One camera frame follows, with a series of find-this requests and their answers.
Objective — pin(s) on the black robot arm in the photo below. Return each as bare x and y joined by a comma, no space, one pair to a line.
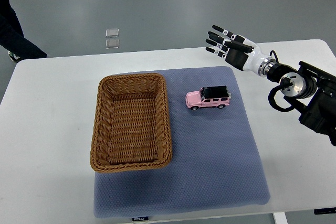
309,90

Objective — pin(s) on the clear floor tile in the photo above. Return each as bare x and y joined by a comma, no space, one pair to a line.
112,32
112,43

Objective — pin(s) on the pink toy car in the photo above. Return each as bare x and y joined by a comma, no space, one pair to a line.
208,97

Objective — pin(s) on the person in dark clothes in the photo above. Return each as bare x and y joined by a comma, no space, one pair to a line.
12,37

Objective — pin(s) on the blue-grey fabric mat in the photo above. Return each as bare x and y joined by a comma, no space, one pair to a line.
215,161

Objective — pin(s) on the lower clear floor tile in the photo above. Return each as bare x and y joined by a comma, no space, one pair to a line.
112,43

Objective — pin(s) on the brown wicker basket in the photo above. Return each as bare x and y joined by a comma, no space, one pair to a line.
132,125

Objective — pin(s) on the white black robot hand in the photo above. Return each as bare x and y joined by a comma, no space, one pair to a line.
239,52

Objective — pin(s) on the upper clear floor tile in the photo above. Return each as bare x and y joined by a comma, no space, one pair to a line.
112,32

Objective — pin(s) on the white table leg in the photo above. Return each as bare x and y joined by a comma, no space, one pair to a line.
280,218

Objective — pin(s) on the black table control panel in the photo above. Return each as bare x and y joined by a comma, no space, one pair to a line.
325,211

